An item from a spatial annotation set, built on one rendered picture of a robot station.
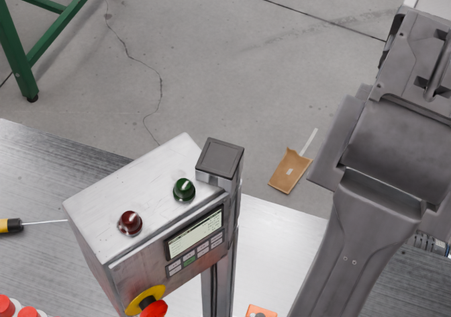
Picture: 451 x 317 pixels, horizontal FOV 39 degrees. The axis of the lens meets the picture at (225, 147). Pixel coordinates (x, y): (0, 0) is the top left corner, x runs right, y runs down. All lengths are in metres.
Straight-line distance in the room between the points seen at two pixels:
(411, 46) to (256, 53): 2.34
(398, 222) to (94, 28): 2.56
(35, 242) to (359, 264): 1.06
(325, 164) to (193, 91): 2.22
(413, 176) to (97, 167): 1.13
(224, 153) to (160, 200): 0.09
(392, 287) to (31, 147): 0.88
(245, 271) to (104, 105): 1.43
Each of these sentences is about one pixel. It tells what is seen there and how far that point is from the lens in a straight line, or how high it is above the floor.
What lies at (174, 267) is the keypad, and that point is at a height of 1.37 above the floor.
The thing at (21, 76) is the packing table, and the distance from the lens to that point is 2.60.
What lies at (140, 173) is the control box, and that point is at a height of 1.47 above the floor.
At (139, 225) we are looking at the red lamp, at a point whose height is 1.48.
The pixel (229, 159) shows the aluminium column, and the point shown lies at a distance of 0.72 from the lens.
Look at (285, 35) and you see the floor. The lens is 2.89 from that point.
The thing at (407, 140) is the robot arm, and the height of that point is 1.75.
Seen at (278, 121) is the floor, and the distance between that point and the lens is 2.59.
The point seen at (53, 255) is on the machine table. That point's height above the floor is 0.83.
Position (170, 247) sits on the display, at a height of 1.44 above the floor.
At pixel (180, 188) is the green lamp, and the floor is 1.50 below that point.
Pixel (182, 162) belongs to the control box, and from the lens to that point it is 0.75.
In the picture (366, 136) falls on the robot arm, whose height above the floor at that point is 1.75.
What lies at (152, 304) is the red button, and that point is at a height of 1.34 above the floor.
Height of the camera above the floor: 2.11
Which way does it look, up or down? 57 degrees down
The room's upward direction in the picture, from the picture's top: 1 degrees clockwise
